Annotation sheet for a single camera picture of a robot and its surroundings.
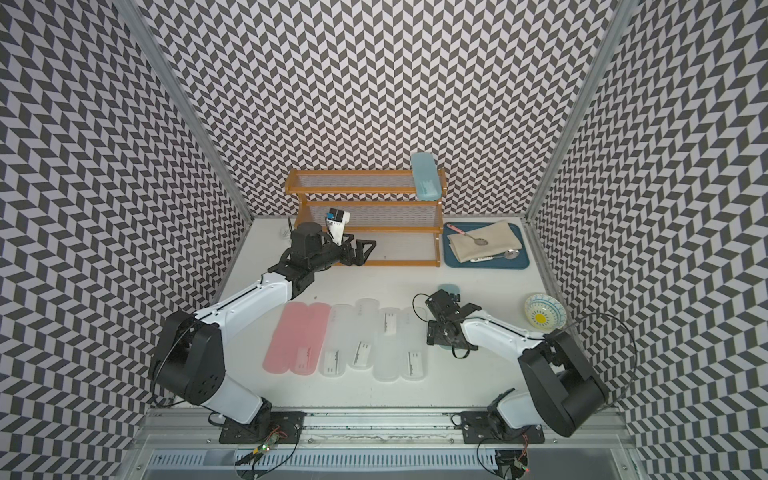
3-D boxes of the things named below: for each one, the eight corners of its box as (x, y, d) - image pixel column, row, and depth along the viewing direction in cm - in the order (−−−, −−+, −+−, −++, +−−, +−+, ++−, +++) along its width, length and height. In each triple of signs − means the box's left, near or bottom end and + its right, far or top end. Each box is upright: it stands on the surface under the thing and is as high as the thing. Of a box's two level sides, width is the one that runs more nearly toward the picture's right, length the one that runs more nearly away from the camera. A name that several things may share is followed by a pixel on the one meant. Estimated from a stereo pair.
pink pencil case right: (289, 376, 83) (287, 374, 81) (305, 305, 97) (303, 302, 95) (321, 376, 83) (319, 374, 81) (332, 305, 97) (331, 302, 95)
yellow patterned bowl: (524, 329, 92) (530, 321, 88) (517, 301, 98) (522, 293, 94) (562, 329, 92) (570, 321, 88) (552, 301, 98) (559, 293, 94)
